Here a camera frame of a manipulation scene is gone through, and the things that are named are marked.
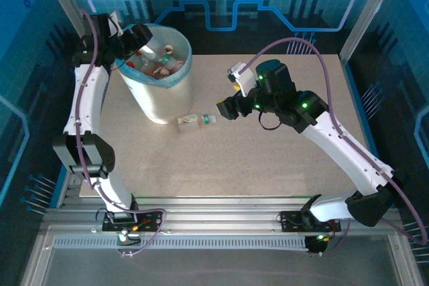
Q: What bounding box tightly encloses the front aluminium rail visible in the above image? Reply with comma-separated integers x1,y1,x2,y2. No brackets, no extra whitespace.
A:
42,196,403,235

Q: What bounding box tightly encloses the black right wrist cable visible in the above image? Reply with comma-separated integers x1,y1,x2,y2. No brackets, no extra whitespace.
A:
257,111,283,132

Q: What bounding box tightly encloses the white power connector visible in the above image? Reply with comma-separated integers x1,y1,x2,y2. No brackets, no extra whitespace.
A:
115,224,151,248

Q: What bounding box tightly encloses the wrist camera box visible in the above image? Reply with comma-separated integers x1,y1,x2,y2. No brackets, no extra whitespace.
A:
227,61,257,98
106,10,125,38

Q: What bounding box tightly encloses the bird-label green-neck bottle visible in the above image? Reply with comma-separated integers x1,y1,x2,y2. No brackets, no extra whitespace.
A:
177,113,218,133

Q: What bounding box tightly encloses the slotted cable duct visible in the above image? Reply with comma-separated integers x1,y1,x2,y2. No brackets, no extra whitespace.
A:
52,235,311,251

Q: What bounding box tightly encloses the white waste bin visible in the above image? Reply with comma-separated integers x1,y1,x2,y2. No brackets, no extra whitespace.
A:
120,64,194,125

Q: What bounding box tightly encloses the right aluminium post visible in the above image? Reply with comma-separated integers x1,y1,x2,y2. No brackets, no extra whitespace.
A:
337,0,405,64

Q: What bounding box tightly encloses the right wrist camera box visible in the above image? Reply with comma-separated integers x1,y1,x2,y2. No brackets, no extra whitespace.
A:
227,61,257,98

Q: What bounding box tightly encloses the black controller box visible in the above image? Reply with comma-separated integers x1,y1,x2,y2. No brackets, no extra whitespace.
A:
305,234,328,256

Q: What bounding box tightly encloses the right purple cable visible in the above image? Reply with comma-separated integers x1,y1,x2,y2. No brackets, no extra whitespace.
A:
237,37,429,253

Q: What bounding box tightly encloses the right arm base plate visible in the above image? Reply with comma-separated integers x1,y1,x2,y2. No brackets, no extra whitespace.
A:
279,210,342,233

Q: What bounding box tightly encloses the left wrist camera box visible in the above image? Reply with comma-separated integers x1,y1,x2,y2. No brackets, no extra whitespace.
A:
106,10,125,38

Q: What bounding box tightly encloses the blue plastic bin liner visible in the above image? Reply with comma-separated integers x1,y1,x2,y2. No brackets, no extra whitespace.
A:
115,23,192,89

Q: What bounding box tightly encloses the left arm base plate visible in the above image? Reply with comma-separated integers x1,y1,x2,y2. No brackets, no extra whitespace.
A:
101,211,166,232

